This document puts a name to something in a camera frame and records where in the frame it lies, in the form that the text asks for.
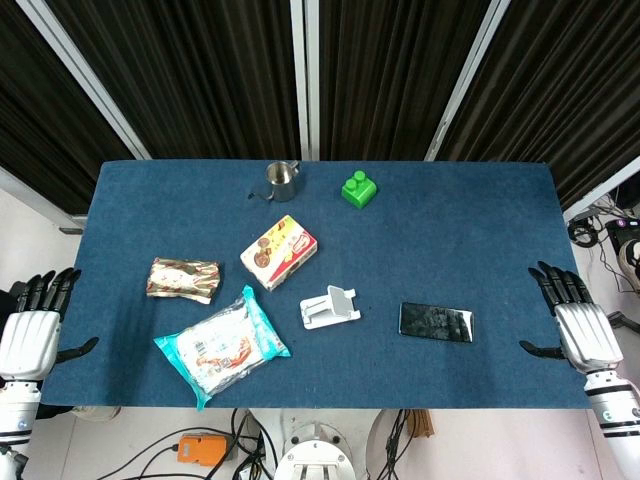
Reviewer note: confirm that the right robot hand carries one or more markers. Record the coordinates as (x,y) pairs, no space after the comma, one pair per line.
(587,335)

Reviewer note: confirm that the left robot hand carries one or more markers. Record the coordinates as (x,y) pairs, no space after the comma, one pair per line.
(27,340)

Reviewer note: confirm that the black smartphone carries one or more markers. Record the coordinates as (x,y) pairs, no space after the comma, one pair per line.
(436,323)

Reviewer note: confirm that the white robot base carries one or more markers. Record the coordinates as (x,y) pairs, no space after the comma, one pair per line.
(315,455)

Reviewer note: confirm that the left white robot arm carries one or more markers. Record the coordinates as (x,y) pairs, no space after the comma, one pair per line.
(17,415)

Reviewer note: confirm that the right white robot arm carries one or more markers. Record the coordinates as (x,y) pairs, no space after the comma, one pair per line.
(615,415)

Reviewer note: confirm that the white phone stand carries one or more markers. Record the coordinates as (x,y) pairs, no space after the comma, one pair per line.
(330,310)

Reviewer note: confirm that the black and white shoe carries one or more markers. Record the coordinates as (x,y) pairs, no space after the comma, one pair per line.
(631,262)

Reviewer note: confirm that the black device with purple light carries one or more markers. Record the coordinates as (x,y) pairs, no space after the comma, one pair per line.
(622,226)

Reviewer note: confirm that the blue table cloth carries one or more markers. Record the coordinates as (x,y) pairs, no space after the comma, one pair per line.
(450,250)

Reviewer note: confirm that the gold foil snack bag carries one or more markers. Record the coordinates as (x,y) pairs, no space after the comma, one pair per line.
(182,280)

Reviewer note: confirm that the brown cardboard piece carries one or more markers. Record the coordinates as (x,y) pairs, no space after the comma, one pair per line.
(420,424)

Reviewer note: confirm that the teal-edged noodle package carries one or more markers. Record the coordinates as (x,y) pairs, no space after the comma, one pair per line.
(220,350)

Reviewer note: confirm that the orange device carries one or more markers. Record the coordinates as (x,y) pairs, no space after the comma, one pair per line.
(202,450)

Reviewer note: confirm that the black curtain panel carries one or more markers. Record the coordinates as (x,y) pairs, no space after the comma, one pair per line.
(565,85)
(35,115)
(200,75)
(390,75)

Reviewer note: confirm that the cookie box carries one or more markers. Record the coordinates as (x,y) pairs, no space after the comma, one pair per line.
(277,252)

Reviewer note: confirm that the green toy building block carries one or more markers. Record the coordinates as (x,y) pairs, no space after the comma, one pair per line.
(359,192)

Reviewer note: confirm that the steel gooseneck pitcher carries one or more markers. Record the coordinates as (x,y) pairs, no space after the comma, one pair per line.
(281,186)

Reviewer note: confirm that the white frame post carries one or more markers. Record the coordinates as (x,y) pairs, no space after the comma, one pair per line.
(82,70)
(467,80)
(306,80)

